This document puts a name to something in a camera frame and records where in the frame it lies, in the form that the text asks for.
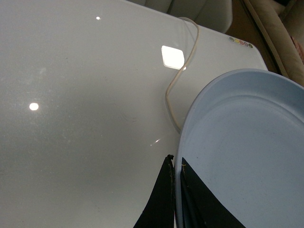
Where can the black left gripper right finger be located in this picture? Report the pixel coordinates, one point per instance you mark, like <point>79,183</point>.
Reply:
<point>200,207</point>

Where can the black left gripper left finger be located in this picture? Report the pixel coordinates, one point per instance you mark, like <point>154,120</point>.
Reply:
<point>159,211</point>

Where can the light blue plate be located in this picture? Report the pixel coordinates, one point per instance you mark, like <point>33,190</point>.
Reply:
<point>242,146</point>

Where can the coloured dot sticker strip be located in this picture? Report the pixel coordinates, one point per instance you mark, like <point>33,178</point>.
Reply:
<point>240,42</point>

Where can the grey armchair right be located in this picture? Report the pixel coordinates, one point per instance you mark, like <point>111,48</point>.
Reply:
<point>213,14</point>

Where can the beige sofa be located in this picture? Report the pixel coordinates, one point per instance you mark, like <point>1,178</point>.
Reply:
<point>278,40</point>

